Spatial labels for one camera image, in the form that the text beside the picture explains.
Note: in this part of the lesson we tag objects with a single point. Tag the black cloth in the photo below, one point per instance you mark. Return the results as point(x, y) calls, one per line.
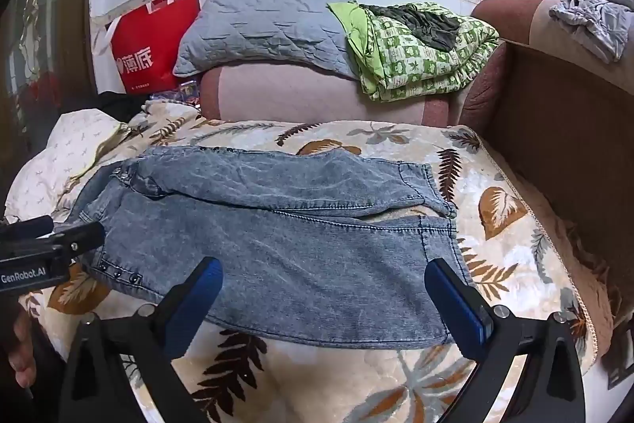
point(119, 101)

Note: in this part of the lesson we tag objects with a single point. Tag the red shopping bag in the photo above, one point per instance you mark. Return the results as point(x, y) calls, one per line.
point(148, 51)

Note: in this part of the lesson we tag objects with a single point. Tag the cream leaf-print blanket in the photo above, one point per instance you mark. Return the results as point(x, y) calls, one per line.
point(346, 383)

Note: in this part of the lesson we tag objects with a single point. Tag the grey-blue denim pants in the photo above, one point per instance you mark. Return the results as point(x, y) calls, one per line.
point(297, 244)

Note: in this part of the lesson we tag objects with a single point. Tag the dark green garment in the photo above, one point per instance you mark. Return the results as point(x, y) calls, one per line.
point(431, 29)

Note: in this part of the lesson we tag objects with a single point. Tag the white floral cloth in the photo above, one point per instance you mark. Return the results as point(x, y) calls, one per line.
point(64, 145)

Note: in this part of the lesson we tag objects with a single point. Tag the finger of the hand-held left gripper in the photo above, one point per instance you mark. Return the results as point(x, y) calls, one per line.
point(34, 226)
point(81, 235)

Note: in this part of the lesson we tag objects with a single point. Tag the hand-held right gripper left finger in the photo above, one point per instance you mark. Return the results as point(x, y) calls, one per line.
point(203, 285)

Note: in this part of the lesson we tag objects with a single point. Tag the crumpled grey cloth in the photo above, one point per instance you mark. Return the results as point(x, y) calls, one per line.
point(594, 21)

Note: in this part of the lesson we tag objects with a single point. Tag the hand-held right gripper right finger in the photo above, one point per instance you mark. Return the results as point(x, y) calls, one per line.
point(453, 299)

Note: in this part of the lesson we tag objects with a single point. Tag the colourful small packets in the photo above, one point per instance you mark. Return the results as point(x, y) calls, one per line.
point(185, 92)

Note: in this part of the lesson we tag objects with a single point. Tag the green patterned quilt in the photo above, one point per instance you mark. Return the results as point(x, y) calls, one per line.
point(411, 66)

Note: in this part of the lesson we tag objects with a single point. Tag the person's left hand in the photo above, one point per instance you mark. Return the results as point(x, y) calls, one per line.
point(22, 348)

